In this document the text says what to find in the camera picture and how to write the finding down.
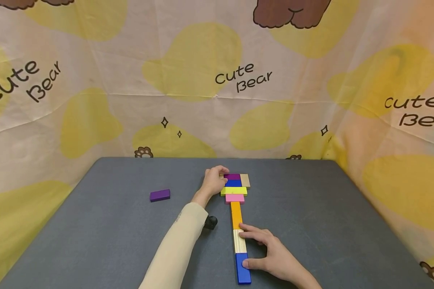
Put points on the person's right hand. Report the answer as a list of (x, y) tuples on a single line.
[(276, 257)]

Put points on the person's left hand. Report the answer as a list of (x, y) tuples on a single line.
[(213, 184)]

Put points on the person's right thumb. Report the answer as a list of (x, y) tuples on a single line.
[(254, 263)]

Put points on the person's right fingers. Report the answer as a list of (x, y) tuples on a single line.
[(256, 235)]

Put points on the person's left fingers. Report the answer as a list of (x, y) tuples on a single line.
[(218, 170)]

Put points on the person's left thumb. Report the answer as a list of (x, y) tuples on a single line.
[(224, 187)]

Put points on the purple wooden block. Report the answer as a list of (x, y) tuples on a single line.
[(233, 176), (160, 195)]

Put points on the long blue wooden block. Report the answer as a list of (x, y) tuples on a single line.
[(243, 275)]

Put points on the light grained wooden block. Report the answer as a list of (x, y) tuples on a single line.
[(239, 245)]

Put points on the person's right forearm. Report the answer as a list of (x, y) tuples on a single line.
[(306, 281)]

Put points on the person's left forearm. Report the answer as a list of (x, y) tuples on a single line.
[(173, 249)]

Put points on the short blue wooden block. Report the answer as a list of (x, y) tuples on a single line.
[(233, 183)]

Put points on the yellow wooden block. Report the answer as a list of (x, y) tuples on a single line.
[(235, 191)]

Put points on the pink wooden block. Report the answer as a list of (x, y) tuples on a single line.
[(235, 198)]

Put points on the plain beige wooden block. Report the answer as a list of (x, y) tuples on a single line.
[(245, 181)]

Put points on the orange wooden block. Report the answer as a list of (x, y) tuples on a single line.
[(236, 214)]

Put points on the black wrist band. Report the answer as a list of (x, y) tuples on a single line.
[(210, 222)]

